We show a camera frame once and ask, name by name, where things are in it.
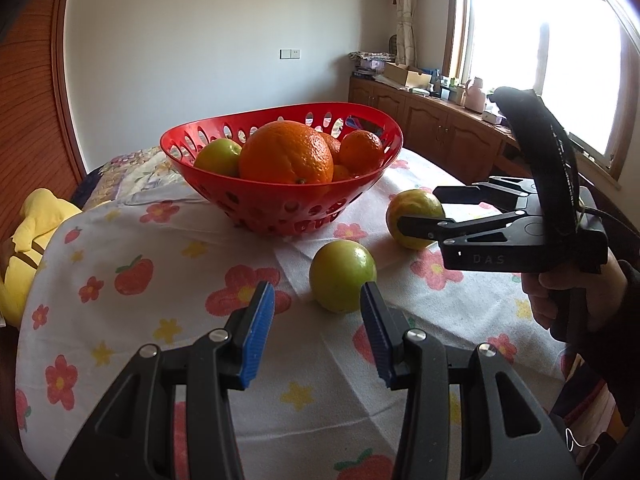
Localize yellow green pear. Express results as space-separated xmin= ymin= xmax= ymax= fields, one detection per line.
xmin=385 ymin=188 xmax=446 ymax=252

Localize green apple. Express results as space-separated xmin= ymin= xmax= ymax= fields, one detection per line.
xmin=194 ymin=138 xmax=242 ymax=177
xmin=309 ymin=240 xmax=378 ymax=314

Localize small tangerine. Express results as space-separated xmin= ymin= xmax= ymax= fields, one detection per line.
xmin=332 ymin=164 xmax=352 ymax=182
xmin=340 ymin=129 xmax=384 ymax=174

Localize large orange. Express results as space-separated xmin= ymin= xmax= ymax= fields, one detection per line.
xmin=321 ymin=132 xmax=341 ymax=165
xmin=239 ymin=120 xmax=334 ymax=184

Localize person's right hand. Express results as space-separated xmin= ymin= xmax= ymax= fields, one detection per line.
xmin=522 ymin=250 xmax=629 ymax=344

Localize wooden low cabinet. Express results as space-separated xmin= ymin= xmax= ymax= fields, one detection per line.
xmin=348 ymin=76 xmax=530 ymax=184

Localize pink white bottle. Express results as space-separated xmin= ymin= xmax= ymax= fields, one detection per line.
xmin=463 ymin=77 xmax=486 ymax=114

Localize large orange in basket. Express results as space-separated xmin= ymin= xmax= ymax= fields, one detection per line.
xmin=321 ymin=132 xmax=341 ymax=165

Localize red perforated plastic basket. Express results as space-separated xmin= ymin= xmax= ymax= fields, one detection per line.
xmin=160 ymin=102 xmax=404 ymax=235

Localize cardboard box on cabinet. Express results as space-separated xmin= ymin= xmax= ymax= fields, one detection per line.
xmin=383 ymin=63 xmax=432 ymax=88

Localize wooden framed window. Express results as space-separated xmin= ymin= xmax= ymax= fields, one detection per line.
xmin=445 ymin=0 xmax=639 ymax=179

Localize yellow Pikachu plush toy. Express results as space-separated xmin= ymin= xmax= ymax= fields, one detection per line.
xmin=1 ymin=188 xmax=81 ymax=328

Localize patterned beige curtain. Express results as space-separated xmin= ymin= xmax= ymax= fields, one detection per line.
xmin=395 ymin=0 xmax=416 ymax=65

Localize floral bed quilt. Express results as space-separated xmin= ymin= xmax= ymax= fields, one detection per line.
xmin=70 ymin=146 xmax=184 ymax=210

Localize wooden wardrobe sliding doors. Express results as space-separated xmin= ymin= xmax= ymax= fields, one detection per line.
xmin=1 ymin=0 xmax=87 ymax=240

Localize black strap on gripper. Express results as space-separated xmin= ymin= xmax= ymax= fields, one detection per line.
xmin=487 ymin=86 xmax=584 ymax=241

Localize white wall switch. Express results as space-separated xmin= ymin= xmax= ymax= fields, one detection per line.
xmin=279 ymin=49 xmax=300 ymax=60

